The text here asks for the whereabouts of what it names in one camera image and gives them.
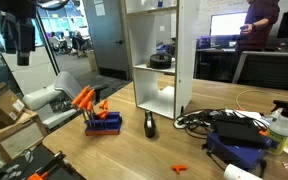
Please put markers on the brown cardboard box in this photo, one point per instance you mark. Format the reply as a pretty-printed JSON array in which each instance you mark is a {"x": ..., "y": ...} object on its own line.
[{"x": 4, "y": 101}]

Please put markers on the white paper roll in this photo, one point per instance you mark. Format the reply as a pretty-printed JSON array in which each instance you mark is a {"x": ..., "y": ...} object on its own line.
[{"x": 239, "y": 173}]

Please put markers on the person in purple shirt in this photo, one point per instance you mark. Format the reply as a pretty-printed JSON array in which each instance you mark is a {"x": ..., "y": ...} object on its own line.
[{"x": 257, "y": 20}]

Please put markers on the black tape dispenser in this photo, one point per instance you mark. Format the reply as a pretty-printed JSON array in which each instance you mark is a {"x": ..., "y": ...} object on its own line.
[{"x": 149, "y": 125}]

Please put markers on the grey office chair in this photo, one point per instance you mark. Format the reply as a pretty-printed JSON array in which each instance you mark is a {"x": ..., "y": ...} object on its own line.
[{"x": 65, "y": 83}]

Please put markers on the wooden side stand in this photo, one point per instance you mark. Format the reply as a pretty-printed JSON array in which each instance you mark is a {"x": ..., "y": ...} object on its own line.
[{"x": 24, "y": 120}]

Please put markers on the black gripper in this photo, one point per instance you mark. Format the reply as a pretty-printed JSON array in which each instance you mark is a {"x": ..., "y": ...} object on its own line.
[{"x": 17, "y": 33}]

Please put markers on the blue hex key holder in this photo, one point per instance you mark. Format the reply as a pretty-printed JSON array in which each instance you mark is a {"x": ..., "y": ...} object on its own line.
[{"x": 105, "y": 126}]

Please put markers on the blue box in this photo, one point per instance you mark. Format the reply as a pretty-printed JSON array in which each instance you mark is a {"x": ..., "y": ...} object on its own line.
[{"x": 237, "y": 154}]

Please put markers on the black flat device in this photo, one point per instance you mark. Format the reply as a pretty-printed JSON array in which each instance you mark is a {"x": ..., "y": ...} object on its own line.
[{"x": 237, "y": 131}]

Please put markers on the background office desk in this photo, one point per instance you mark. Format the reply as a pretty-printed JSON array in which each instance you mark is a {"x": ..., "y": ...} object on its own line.
[{"x": 267, "y": 68}]

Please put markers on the lit computer monitor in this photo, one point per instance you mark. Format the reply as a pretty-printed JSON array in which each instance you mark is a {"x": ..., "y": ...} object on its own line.
[{"x": 227, "y": 24}]

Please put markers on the clear spray bottle black trigger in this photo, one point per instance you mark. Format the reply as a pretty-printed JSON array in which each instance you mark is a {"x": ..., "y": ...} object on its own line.
[{"x": 280, "y": 131}]

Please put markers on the white wooden shelf unit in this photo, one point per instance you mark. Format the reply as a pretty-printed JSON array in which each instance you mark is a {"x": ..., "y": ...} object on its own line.
[{"x": 187, "y": 50}]

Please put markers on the orange T-shaped plastic piece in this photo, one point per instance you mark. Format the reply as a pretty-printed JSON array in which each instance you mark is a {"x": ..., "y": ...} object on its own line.
[{"x": 178, "y": 168}]

